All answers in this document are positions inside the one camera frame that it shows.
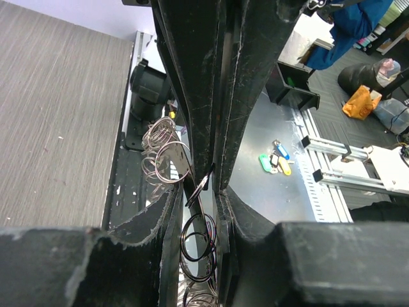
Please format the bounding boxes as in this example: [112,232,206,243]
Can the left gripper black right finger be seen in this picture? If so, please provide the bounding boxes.
[214,188,408,306]

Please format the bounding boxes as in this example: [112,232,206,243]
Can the black garbage bag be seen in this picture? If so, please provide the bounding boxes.
[337,58,402,95]

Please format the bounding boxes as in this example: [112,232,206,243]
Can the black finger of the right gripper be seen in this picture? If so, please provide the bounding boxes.
[213,1,307,192]
[151,1,220,184]

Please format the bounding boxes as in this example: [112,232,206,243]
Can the aluminium frame rails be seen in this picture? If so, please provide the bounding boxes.
[302,136,408,196]

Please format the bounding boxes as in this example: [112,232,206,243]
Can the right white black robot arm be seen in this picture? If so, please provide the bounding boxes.
[130,1,307,191]

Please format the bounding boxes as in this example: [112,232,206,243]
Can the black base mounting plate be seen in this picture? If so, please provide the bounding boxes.
[102,131,150,231]

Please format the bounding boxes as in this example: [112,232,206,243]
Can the metal disc with key rings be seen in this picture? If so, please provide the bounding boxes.
[141,116,220,306]

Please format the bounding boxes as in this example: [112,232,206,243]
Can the orange plastic bag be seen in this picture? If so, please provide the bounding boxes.
[342,85,382,120]

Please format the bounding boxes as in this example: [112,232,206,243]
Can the black plastic bin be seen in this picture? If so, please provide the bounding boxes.
[265,61,320,111]

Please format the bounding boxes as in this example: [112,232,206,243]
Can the white slotted cable duct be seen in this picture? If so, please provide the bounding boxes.
[291,109,353,223]

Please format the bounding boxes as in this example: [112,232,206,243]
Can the person in blue jacket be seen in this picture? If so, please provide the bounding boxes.
[305,0,392,70]

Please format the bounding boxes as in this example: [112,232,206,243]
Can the bunch of coloured key tags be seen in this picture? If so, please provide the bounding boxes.
[258,139,294,176]

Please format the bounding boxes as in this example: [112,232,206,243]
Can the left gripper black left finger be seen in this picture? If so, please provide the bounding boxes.
[1,184,183,306]

